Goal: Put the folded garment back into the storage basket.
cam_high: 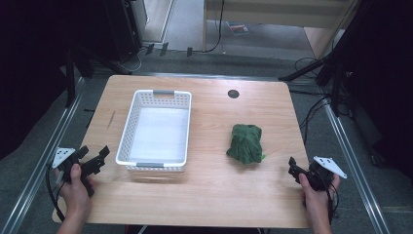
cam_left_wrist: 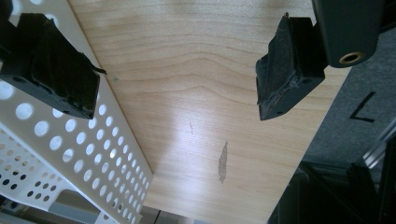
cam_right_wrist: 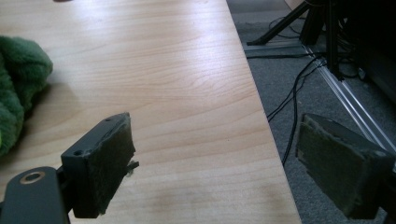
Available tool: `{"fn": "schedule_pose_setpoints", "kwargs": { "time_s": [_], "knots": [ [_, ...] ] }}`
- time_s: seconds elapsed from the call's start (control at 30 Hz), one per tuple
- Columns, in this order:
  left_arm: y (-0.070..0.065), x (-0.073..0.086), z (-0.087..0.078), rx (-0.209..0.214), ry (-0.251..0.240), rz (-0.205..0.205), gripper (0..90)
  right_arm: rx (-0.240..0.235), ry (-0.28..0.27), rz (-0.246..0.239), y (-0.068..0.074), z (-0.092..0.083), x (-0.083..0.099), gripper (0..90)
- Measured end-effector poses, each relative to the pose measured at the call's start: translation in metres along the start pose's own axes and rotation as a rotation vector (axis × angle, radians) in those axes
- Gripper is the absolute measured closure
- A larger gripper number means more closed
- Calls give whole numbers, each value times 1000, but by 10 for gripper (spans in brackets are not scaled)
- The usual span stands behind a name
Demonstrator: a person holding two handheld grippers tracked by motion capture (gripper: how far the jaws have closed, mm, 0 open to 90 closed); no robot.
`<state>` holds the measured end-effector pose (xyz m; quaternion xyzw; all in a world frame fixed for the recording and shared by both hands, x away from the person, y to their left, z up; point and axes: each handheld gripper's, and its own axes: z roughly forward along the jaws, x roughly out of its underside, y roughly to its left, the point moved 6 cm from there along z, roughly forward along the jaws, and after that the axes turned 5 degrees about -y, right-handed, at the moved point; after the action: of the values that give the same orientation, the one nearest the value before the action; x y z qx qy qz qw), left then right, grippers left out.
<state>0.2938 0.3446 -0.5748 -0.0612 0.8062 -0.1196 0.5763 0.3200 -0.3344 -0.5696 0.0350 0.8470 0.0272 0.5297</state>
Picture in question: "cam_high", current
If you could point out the white perforated plastic basket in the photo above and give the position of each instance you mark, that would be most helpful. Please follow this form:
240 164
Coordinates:
155 130

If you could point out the black tripod stand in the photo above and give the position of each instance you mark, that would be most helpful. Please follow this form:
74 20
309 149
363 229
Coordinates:
311 66

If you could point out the person's right hand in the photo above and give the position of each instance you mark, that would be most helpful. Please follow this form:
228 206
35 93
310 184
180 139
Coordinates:
315 199

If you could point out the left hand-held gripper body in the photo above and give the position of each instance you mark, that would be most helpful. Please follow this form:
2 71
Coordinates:
66 162

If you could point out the person's left hand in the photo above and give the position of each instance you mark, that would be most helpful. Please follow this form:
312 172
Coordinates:
76 193

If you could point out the light wooden shelf unit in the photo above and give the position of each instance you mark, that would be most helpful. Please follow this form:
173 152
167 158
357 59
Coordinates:
276 13

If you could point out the colourful book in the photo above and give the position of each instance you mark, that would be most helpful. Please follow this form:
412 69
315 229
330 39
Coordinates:
238 28

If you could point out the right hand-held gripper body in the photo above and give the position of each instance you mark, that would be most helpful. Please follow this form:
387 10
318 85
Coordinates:
322 174

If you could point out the black curtain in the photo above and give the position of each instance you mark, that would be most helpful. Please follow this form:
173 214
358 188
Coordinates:
32 65
383 81

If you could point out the small black floor bracket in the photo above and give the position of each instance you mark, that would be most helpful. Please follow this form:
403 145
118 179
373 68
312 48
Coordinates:
149 49
164 49
189 51

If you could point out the metal floor rail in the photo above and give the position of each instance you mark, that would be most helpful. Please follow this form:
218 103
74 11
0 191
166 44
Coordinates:
354 169
39 162

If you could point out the black metal stand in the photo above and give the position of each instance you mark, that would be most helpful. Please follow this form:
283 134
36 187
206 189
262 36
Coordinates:
70 78

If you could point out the black round table grommet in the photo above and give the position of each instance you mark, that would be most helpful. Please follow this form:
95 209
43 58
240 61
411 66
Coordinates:
233 94

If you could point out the green cloth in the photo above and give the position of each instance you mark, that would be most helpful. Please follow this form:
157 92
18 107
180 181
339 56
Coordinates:
245 143

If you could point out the black computer cabinet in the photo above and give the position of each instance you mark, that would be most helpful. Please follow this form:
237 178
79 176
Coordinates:
125 31

